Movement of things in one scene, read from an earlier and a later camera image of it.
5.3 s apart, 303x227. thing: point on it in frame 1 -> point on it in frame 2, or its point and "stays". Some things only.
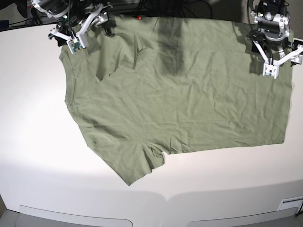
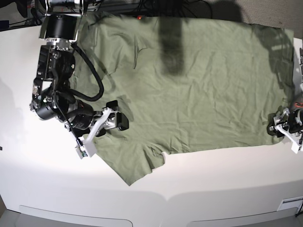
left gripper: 81,13 -> 81,116
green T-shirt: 148,85 stays
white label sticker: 291,203 stays
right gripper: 272,40 -> 294,126
